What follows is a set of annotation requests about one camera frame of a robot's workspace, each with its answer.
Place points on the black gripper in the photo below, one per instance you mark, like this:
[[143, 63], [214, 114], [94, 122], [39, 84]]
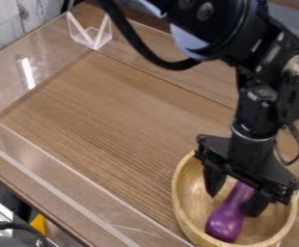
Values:
[[246, 157]]

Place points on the purple toy eggplant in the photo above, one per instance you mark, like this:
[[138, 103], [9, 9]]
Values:
[[224, 223]]

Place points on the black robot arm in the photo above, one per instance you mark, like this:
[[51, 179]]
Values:
[[235, 31]]

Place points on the brown wooden bowl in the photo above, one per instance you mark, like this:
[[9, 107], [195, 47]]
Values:
[[192, 206]]

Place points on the yellow black device base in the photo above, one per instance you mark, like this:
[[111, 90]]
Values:
[[42, 228]]

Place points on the clear acrylic corner bracket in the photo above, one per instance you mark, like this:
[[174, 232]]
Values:
[[91, 37]]

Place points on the clear acrylic barrier wall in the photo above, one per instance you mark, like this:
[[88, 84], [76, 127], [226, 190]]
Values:
[[95, 126]]

